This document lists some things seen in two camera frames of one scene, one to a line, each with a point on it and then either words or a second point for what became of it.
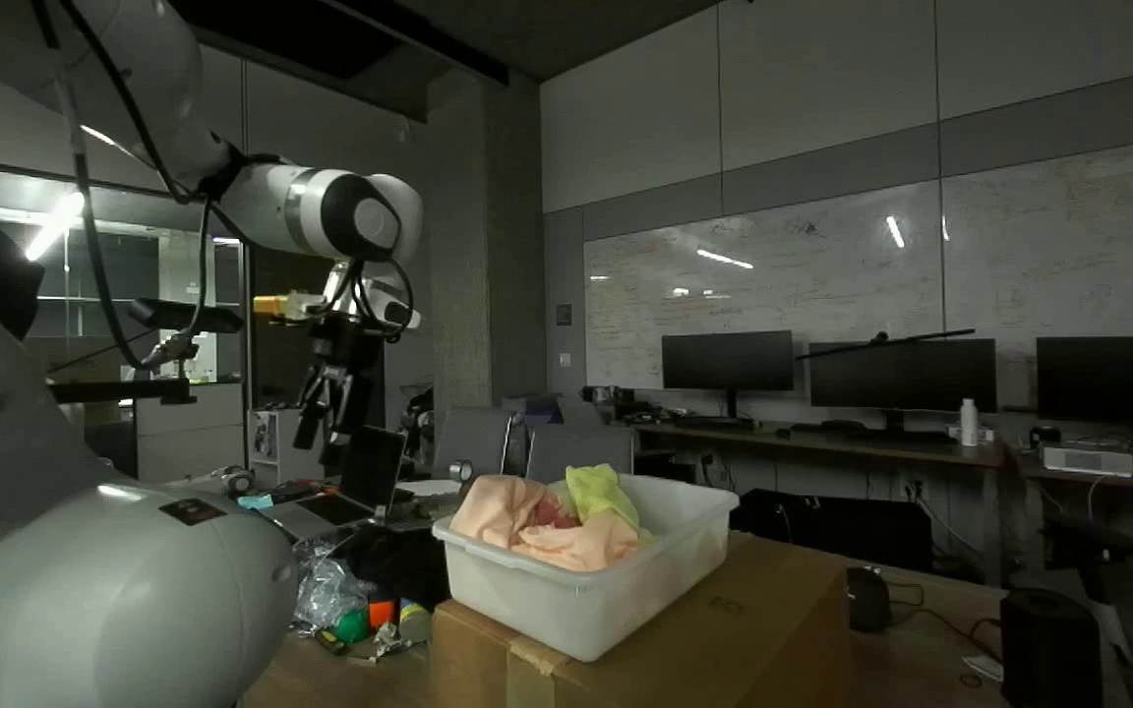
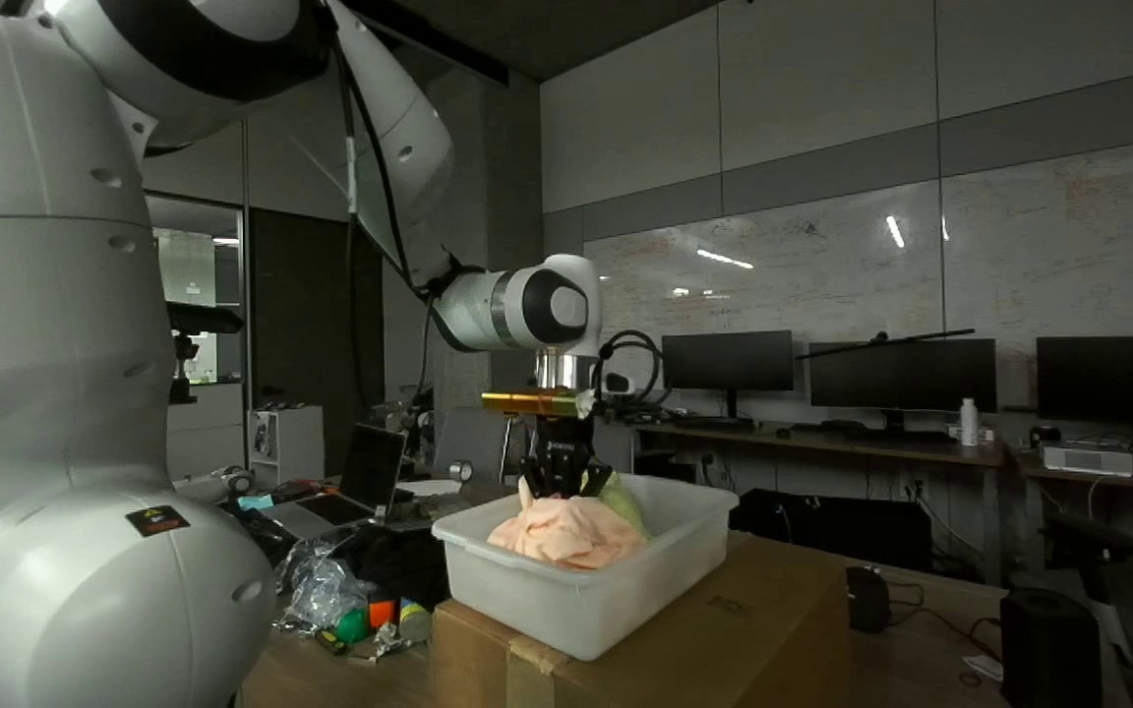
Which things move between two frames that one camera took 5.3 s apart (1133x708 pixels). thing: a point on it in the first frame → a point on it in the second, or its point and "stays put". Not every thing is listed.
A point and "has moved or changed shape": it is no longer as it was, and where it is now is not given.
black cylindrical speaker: x=1049 y=650 stays put
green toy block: x=352 y=625 stays put
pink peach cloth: x=539 y=524 has moved or changed shape
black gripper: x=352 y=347 → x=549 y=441
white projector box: x=1089 y=463 stays put
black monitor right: x=1118 y=378 stays put
